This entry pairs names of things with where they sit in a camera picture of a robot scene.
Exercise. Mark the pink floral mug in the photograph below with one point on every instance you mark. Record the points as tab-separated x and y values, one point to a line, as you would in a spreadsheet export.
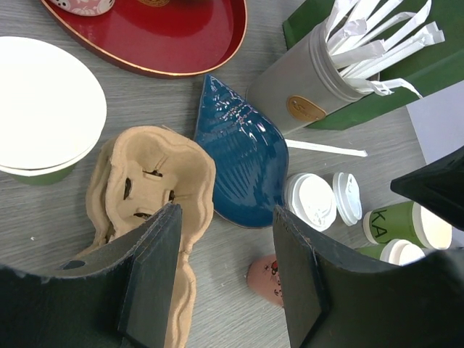
86	8

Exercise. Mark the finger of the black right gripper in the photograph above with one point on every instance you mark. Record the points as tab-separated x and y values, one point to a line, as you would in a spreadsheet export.
438	187

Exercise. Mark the bundle of wrapped white utensils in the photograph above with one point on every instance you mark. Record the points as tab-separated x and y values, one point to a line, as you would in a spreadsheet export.
365	38

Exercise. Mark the green paper cups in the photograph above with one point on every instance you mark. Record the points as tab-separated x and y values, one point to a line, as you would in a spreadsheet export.
53	111

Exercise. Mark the green paper coffee cup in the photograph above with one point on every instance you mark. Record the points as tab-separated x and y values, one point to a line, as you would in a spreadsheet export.
376	252

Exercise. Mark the white cup lid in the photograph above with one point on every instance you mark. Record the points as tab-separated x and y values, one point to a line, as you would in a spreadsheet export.
401	252
347	195

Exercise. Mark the grey metal utensil tin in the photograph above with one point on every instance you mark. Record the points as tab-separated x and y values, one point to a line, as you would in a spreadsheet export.
303	86

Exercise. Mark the green brown paper bag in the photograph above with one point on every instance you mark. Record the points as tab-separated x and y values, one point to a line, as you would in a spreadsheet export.
429	70

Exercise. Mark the cardboard cup carrier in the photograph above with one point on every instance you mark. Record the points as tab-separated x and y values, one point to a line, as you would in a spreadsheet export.
136	174

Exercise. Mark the red round tray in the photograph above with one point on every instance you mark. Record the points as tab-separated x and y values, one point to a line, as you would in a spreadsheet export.
167	39

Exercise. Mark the wrapped white straw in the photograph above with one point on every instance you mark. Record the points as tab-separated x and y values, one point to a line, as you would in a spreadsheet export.
324	148

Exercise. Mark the blue shell-shaped dish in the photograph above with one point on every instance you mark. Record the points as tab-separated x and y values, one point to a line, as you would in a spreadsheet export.
250	154

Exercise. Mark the stack of white lids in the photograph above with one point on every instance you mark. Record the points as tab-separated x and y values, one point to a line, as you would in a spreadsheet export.
311	199

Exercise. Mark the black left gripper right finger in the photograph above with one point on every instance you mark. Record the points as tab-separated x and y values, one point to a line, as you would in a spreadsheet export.
326	288

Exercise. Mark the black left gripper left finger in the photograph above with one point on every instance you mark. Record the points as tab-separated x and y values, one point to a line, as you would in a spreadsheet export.
122	290

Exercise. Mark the small pink handled cup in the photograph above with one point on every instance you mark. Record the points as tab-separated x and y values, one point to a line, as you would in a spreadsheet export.
264	280

